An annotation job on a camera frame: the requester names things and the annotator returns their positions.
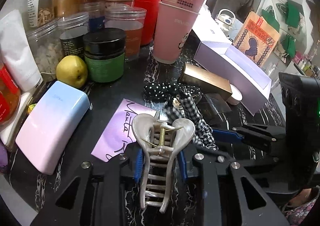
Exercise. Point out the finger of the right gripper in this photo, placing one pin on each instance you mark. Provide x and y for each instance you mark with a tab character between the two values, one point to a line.
227	136
258	130

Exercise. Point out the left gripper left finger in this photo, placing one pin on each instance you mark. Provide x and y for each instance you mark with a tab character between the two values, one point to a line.
135	162

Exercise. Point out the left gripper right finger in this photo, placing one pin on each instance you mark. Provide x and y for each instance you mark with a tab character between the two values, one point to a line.
185	162

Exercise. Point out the pearl grey hair claw clip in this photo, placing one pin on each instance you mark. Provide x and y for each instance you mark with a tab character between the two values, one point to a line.
160	143

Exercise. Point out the black white gingham scrunchie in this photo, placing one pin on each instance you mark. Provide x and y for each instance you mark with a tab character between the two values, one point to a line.
203	132

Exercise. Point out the purple signed card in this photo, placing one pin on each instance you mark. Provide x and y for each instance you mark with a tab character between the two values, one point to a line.
118	132

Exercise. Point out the gold rectangular box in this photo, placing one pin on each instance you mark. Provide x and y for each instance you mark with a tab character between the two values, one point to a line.
208	82

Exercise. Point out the black polka dot scrunchie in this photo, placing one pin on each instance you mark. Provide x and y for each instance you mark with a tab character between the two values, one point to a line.
160	91

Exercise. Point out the kraft paper snack bag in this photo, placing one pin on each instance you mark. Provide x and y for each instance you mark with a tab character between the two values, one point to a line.
256	39

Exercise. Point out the lavender open gift box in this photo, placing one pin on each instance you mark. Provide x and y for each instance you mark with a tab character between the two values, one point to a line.
216	54

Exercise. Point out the green tote bag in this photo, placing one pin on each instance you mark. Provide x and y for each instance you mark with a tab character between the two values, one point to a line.
290	13

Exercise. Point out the blue pink gradient case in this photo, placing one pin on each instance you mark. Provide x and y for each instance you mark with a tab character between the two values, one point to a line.
47	129

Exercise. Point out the white small appliance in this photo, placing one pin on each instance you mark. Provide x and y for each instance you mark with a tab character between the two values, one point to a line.
225	19

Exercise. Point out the yellow pear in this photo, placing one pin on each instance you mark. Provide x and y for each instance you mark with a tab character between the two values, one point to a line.
72	71

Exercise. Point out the green label dark jar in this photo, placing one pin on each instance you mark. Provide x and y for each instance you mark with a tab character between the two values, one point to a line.
105	54

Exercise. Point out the pink paper cup stack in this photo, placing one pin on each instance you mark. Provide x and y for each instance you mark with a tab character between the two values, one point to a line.
174	23

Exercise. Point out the red label honey jar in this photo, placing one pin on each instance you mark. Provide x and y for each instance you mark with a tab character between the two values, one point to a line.
10	95

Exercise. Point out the clear jar orange contents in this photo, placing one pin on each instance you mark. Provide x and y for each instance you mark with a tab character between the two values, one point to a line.
131	20

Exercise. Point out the clear jar black label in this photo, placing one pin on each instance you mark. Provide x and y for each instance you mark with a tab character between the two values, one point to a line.
72	29

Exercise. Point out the clear jar white slices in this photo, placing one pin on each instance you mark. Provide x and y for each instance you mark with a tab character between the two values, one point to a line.
45	46

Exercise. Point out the red cylindrical tin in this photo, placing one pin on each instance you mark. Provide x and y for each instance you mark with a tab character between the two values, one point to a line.
152	8

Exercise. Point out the white cosmetic tube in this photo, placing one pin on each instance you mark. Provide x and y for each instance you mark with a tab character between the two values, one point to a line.
16	53

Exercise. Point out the black lid nut jar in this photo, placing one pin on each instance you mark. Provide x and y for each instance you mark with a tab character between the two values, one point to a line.
40	12

